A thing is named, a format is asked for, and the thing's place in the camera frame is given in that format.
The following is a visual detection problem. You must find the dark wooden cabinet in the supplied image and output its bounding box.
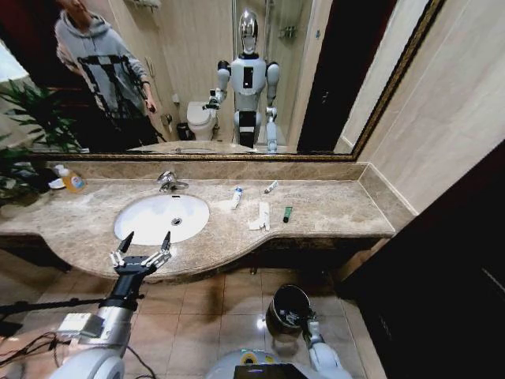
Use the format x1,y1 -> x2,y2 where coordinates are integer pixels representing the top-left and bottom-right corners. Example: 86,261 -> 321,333
338,141 -> 505,379

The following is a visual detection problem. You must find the black cable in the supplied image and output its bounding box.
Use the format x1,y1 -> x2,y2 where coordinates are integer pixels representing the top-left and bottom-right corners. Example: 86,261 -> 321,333
0,330 -> 159,379

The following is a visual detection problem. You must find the chrome faucet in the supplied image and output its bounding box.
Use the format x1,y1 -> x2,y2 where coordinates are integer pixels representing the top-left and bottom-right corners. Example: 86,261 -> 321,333
156,170 -> 190,193

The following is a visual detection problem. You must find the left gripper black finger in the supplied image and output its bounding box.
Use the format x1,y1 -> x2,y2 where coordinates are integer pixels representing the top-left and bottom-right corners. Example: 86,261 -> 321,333
109,231 -> 135,269
144,231 -> 174,271

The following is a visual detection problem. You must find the white oval sink basin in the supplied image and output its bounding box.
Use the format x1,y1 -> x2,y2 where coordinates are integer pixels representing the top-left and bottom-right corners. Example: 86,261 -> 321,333
113,193 -> 211,246

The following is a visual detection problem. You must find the orange soap bottle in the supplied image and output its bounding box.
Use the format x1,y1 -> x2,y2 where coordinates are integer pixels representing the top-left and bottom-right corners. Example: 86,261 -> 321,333
58,165 -> 87,194

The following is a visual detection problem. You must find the black tripod rod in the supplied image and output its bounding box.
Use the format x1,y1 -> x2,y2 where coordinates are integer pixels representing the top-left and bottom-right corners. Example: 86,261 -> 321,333
0,296 -> 116,317

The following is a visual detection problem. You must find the gold framed wall mirror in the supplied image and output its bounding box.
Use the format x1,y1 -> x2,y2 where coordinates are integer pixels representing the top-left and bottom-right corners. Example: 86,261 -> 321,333
0,0 -> 447,163

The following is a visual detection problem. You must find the green leafy plant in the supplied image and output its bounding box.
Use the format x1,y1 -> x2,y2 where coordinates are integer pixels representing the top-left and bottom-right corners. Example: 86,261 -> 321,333
0,78 -> 82,206

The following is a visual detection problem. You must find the black round trash bin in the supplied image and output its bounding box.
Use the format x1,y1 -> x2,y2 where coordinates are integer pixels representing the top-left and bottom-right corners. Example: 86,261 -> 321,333
265,283 -> 317,337

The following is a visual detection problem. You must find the white robot front shell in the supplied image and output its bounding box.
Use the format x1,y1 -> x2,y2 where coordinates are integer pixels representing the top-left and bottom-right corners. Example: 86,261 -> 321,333
204,348 -> 316,379

